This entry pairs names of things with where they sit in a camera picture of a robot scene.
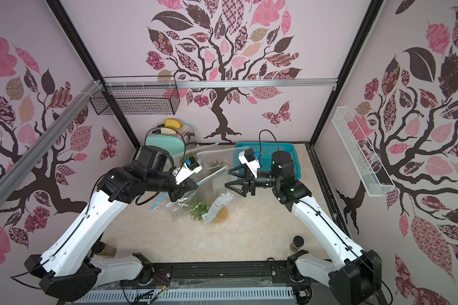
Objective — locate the brown jar at left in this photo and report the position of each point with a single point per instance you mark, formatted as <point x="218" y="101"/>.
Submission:
<point x="104" y="249"/>

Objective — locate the blue-zip zip-top bag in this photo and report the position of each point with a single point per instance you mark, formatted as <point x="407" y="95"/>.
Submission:
<point x="177" y="192"/>

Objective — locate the mint green toaster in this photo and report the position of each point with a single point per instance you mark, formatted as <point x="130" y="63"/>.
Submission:
<point x="173" y="144"/>

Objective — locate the white slotted cable duct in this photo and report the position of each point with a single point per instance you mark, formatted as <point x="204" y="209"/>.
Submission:
<point x="185" y="295"/>

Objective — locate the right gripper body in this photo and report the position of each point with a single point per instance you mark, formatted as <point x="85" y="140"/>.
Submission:
<point x="250" y="182"/>

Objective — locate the yellow pineapple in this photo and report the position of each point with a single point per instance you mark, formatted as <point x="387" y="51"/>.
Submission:
<point x="221" y="216"/>

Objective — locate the dark lidded spice jar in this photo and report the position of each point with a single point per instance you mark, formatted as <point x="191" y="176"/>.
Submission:
<point x="297" y="243"/>

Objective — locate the yellow bread slice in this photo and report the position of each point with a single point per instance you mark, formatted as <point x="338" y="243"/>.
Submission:
<point x="173" y="124"/>

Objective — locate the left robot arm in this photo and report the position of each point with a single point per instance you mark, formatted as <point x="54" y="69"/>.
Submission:
<point x="65" y="271"/>

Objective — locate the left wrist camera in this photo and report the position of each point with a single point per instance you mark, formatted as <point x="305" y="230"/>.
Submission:
<point x="189" y="167"/>

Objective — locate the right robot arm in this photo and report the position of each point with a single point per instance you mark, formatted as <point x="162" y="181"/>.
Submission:
<point x="352" y="274"/>

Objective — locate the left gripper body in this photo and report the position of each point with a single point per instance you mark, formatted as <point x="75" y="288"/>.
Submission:
<point x="165" y="182"/>

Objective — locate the clear acrylic wall shelf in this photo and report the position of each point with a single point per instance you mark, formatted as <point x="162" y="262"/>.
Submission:
<point x="354" y="131"/>

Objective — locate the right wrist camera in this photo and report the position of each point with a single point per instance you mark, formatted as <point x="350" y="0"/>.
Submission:
<point x="249" y="159"/>

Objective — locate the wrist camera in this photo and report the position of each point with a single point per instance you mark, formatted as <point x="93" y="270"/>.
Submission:
<point x="249" y="159"/>
<point x="189" y="167"/>

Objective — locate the black wire wall basket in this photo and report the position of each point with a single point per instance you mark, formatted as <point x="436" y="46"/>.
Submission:
<point x="155" y="96"/>

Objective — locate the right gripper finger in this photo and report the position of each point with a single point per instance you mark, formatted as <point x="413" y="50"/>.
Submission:
<point x="238" y="186"/>
<point x="240" y="172"/>

